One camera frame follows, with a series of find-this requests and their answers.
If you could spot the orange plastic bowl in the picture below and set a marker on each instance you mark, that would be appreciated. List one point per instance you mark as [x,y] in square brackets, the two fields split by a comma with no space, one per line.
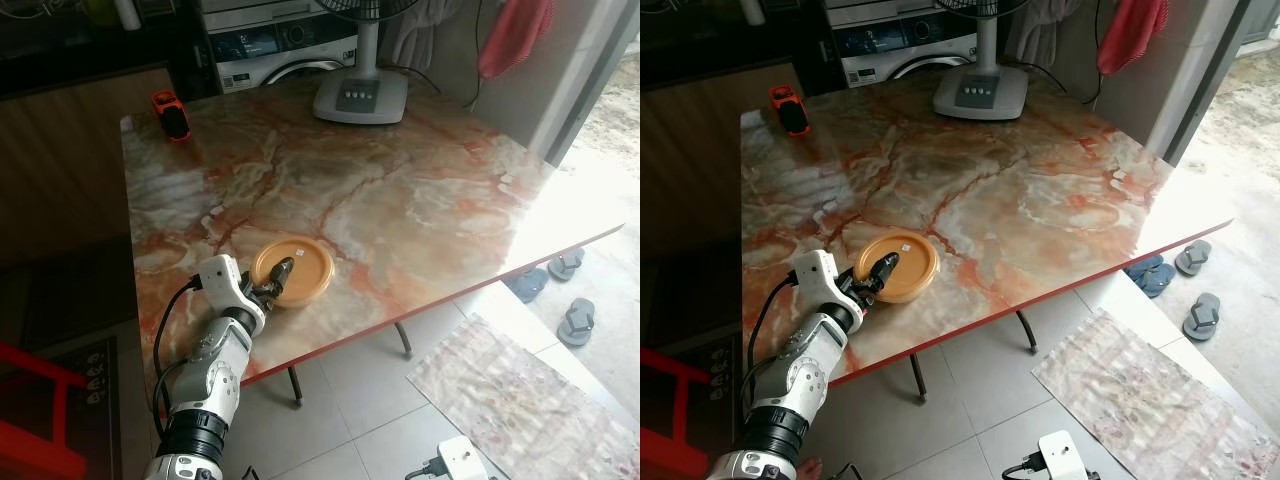
[310,275]
[915,268]

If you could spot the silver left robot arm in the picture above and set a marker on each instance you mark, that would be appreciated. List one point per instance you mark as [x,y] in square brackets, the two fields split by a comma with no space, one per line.
[800,370]
[215,372]

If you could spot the marble pattern table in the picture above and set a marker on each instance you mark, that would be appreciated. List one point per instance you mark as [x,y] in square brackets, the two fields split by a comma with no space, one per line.
[1000,180]
[400,180]

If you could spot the dark patterned runner rug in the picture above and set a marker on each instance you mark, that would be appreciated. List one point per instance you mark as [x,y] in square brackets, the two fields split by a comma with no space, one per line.
[722,385]
[97,390]

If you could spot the orange black small device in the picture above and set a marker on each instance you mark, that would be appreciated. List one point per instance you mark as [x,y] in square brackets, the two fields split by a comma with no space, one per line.
[790,112]
[172,118]

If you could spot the grey standing fan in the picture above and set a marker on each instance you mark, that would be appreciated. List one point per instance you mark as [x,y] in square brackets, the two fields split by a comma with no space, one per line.
[360,95]
[980,95]

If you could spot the brown wooden cabinet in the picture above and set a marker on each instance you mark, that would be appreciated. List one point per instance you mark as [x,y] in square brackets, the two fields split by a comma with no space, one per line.
[700,160]
[70,160]

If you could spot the white washing machine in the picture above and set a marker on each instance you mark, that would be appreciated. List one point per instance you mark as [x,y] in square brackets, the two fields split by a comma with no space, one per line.
[260,48]
[880,45]

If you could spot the blue slipper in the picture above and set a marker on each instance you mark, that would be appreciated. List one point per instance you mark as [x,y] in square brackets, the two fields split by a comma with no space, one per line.
[1148,275]
[525,285]

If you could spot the pale patterned floor mat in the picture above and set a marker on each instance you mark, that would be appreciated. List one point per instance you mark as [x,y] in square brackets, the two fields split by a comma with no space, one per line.
[1150,400]
[530,405]

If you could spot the grey hanging cloth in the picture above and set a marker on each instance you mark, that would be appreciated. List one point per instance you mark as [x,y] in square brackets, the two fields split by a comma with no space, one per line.
[430,30]
[1050,28]

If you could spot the grey slipper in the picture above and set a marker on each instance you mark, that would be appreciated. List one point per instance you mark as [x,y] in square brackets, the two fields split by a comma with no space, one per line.
[1201,317]
[576,322]
[566,264]
[1193,258]

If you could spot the red hanging cloth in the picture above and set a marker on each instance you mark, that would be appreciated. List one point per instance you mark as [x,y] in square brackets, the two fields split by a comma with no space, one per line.
[1130,38]
[510,40]

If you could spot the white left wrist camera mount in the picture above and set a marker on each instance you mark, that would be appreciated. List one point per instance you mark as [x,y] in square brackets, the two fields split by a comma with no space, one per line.
[225,280]
[822,275]

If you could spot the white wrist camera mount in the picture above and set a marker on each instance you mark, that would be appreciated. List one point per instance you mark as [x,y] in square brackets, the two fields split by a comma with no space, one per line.
[462,460]
[822,275]
[1062,455]
[225,280]

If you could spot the red frame furniture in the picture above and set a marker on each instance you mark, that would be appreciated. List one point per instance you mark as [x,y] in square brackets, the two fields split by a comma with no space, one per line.
[35,440]
[665,445]

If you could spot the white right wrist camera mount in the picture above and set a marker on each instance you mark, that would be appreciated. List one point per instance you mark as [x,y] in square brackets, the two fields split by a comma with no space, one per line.
[1062,455]
[462,460]

